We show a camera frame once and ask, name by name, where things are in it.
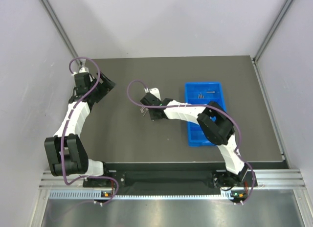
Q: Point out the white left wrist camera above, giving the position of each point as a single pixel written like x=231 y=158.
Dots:
x=81 y=70

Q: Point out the blue compartment tray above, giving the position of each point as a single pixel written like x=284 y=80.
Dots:
x=195 y=135

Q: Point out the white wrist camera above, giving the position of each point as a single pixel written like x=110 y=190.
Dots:
x=81 y=70
x=153 y=91

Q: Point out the aluminium frame post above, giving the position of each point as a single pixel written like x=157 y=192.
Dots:
x=271 y=32
x=57 y=24

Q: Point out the left aluminium frame post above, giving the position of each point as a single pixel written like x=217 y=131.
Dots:
x=57 y=24

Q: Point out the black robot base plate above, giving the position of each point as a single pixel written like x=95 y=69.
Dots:
x=209 y=178

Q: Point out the grey slotted cable duct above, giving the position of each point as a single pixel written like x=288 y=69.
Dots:
x=105 y=195

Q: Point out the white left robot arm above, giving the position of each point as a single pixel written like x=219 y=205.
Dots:
x=86 y=93

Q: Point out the aluminium front rail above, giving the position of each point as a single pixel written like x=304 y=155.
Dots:
x=279 y=179

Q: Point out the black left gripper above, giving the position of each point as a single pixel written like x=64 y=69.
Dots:
x=101 y=84

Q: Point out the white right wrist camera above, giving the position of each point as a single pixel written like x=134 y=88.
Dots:
x=153 y=91

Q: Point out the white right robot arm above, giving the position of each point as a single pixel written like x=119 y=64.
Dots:
x=217 y=126

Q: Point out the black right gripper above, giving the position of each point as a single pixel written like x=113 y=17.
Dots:
x=151 y=112

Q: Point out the right aluminium frame post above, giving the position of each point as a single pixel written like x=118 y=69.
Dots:
x=271 y=32

